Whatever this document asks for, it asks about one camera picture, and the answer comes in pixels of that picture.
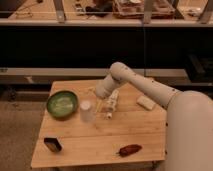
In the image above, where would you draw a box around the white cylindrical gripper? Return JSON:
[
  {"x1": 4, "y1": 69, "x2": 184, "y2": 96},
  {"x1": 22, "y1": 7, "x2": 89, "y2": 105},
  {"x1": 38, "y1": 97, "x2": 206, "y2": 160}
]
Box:
[{"x1": 95, "y1": 74, "x2": 123, "y2": 113}]

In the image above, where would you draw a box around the white ceramic cup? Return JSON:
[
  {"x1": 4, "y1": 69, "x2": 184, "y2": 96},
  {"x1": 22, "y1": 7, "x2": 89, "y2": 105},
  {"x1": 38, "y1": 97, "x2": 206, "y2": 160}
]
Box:
[{"x1": 80, "y1": 100, "x2": 94, "y2": 122}]

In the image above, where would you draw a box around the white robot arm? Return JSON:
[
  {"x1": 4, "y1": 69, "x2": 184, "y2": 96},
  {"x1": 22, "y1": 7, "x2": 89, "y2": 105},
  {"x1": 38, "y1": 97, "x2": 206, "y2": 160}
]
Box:
[{"x1": 95, "y1": 62, "x2": 213, "y2": 171}]

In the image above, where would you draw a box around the dark brown eraser block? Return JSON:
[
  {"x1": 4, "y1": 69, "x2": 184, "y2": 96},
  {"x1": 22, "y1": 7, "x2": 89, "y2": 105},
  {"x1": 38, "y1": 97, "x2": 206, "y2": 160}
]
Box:
[{"x1": 44, "y1": 137, "x2": 62, "y2": 152}]

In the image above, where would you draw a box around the small white cube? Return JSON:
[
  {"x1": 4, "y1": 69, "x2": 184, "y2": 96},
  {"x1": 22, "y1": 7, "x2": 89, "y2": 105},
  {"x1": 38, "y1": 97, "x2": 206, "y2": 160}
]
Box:
[{"x1": 106, "y1": 113, "x2": 112, "y2": 119}]

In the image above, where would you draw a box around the wooden table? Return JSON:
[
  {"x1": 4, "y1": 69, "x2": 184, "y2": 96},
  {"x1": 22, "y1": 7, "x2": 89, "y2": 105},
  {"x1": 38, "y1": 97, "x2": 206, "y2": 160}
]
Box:
[{"x1": 31, "y1": 84, "x2": 166, "y2": 168}]

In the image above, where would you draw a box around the green bowl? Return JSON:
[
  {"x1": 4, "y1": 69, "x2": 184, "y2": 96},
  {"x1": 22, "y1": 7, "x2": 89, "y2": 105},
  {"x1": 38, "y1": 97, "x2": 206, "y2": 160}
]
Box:
[{"x1": 46, "y1": 90, "x2": 78, "y2": 118}]

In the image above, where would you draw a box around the white rectangular sponge block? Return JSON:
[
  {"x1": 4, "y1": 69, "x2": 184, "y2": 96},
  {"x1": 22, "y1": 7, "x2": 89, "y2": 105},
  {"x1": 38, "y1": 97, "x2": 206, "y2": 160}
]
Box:
[{"x1": 137, "y1": 96, "x2": 156, "y2": 111}]

